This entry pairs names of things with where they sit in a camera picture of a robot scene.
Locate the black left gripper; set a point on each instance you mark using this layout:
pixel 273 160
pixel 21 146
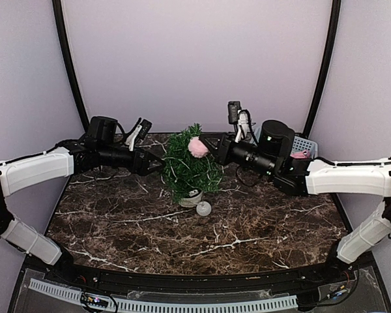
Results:
pixel 141 169

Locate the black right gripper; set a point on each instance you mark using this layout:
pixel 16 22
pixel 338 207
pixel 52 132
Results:
pixel 223 151

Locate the pink pompom ornament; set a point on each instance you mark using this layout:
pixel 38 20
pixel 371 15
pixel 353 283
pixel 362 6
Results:
pixel 196 148

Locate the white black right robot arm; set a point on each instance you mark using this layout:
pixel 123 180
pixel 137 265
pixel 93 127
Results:
pixel 321 176

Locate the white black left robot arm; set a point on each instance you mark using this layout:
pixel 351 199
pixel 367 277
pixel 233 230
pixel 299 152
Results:
pixel 96 148

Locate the small green christmas tree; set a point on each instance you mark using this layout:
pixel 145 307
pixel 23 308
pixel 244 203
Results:
pixel 183 172

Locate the white tree pot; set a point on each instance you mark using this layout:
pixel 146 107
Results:
pixel 193 198

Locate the blue plastic basket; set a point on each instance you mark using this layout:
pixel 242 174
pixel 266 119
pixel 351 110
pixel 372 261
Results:
pixel 304 143

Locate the pink bow ornaments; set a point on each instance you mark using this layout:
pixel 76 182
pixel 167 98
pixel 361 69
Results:
pixel 301 154

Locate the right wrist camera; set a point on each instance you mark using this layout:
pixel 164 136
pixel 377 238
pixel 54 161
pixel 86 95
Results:
pixel 240 119

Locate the black front rail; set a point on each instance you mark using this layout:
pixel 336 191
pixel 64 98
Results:
pixel 291 281

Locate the perforated cable duct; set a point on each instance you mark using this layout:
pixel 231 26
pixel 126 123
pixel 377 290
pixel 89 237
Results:
pixel 120 304

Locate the right black frame post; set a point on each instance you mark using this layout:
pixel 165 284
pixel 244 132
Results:
pixel 324 68

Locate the black frame post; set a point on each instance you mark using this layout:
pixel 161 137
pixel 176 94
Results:
pixel 62 33
pixel 324 68

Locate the left black frame post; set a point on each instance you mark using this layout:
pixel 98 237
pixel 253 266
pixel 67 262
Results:
pixel 62 33

